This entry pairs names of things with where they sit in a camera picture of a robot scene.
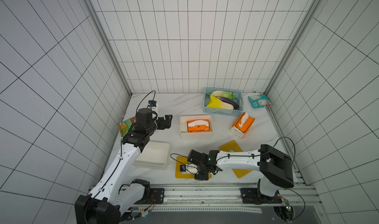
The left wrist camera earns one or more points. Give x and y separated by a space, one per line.
153 105

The white tissue box base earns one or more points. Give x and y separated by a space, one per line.
191 136

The teal snack bag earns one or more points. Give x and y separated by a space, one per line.
259 101

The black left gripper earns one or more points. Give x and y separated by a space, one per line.
162 125

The green lettuce toy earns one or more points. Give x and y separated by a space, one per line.
225 94

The purple eggplant toy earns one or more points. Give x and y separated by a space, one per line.
229 101

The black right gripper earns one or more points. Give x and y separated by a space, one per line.
194 157

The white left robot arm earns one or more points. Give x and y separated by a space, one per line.
106 203

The orange tissue pack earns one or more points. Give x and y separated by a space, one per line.
198 126
242 125

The green chips bag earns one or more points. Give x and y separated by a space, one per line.
125 125

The white empty box base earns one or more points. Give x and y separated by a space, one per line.
154 156

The light blue plastic basket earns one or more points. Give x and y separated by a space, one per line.
238 99

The yellow cabbage toy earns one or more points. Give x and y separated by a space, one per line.
215 102

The aluminium mounting rail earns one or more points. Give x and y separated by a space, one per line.
211 197

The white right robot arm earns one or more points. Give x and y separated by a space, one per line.
275 166

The yellow bamboo box lid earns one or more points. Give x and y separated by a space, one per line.
179 161

